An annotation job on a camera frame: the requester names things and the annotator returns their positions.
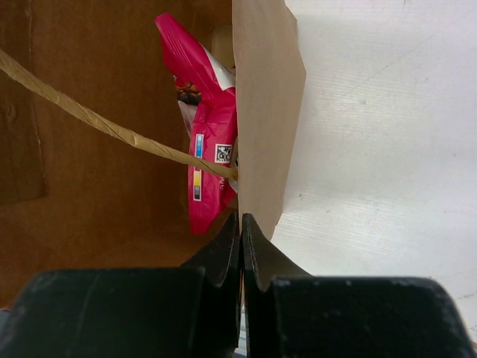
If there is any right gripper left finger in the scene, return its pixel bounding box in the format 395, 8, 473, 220
1, 213, 241, 357

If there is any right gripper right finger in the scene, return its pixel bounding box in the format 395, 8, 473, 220
241, 214, 476, 357

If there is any brown paper bag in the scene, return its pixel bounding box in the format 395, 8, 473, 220
1, 1, 306, 308

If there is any large pink cookie bag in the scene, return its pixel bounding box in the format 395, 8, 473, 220
155, 13, 238, 234

